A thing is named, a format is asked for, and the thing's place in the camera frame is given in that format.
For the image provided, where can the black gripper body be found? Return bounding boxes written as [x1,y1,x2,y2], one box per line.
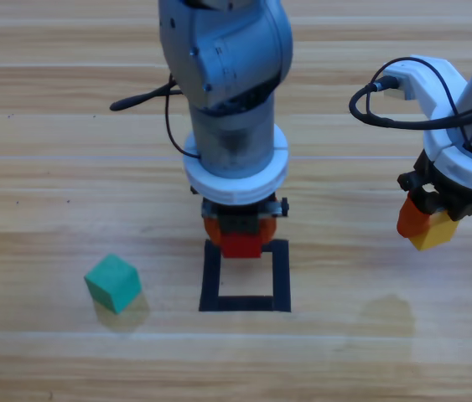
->
[200,196,290,235]
[397,150,472,223]

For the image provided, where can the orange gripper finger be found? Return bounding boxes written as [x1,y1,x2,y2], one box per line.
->
[396,194,433,240]
[203,216,224,248]
[258,216,278,246]

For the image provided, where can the red cube block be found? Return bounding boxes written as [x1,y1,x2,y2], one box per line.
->
[220,233,262,260]

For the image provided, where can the yellow cube block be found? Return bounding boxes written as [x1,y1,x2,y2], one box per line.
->
[410,209,459,251]

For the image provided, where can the green cube block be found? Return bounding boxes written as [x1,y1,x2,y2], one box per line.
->
[83,253,143,315]

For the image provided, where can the black tape square outline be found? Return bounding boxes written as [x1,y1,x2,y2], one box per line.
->
[198,238,292,314]

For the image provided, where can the white wrist mount ring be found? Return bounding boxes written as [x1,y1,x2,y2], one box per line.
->
[183,123,290,206]

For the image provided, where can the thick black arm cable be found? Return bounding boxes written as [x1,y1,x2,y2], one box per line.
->
[348,77,472,131]
[109,81,186,112]

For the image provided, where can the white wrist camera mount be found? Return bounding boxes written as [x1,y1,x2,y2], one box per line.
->
[381,55,472,193]

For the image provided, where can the thin black arm wire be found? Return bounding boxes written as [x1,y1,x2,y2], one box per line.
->
[163,73,202,160]

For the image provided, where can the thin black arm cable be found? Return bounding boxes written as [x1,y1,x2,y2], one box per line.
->
[370,56,472,152]

